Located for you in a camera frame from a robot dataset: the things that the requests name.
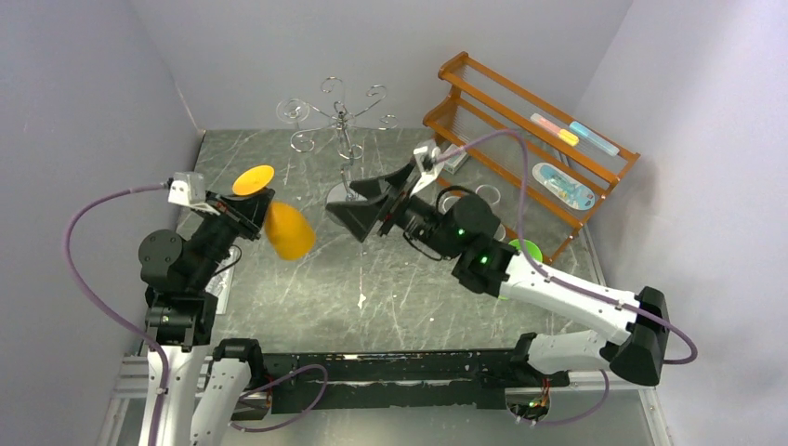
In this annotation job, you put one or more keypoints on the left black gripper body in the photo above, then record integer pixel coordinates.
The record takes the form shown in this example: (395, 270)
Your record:
(216, 233)

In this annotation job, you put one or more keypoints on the orange wooden shelf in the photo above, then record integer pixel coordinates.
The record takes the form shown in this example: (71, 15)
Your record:
(481, 100)

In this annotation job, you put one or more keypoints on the paper sheet on table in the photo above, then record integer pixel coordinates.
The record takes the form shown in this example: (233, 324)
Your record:
(220, 285)

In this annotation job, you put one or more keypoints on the pink yellow highlighter pack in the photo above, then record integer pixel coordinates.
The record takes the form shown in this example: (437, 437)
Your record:
(563, 134)

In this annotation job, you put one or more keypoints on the chrome wine glass rack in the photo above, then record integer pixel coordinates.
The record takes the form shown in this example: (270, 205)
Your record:
(341, 121)

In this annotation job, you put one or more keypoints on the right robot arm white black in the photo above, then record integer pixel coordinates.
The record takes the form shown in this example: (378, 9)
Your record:
(625, 332)

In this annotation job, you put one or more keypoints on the light blue highlighter pack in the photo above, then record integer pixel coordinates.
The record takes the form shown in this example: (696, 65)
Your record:
(585, 133)

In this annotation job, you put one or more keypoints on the orange plastic goblet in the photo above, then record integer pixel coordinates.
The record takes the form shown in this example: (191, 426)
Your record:
(286, 229)

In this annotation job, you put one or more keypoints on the black base bar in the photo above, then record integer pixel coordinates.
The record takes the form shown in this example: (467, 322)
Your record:
(295, 382)

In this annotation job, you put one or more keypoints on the clear glass back left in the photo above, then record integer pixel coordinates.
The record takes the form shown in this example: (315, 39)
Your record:
(446, 202)

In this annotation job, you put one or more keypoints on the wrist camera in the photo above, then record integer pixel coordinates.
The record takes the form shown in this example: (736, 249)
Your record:
(425, 158)
(187, 189)

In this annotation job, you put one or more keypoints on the clear glass back right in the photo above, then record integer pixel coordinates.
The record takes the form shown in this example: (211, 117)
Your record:
(489, 194)

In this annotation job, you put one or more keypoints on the clear glass front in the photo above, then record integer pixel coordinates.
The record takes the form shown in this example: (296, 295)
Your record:
(500, 233)

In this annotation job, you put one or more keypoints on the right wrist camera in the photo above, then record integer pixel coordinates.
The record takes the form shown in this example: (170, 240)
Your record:
(425, 158)

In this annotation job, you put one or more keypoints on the small teal white box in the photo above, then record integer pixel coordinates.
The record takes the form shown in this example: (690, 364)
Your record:
(453, 164)

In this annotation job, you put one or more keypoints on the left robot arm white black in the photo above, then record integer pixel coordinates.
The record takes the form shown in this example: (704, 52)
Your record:
(181, 311)

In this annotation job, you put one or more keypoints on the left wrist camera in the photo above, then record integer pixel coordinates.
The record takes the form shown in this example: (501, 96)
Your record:
(187, 189)

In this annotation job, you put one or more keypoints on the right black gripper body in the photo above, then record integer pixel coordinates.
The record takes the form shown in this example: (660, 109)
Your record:
(394, 205)

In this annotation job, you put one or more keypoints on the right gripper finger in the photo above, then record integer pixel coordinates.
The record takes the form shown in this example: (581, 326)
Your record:
(360, 217)
(373, 187)

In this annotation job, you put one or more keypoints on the clear wine glass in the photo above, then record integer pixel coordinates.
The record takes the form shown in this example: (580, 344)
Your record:
(293, 111)

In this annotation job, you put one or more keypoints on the green plastic goblet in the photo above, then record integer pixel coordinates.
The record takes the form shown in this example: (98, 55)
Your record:
(526, 249)

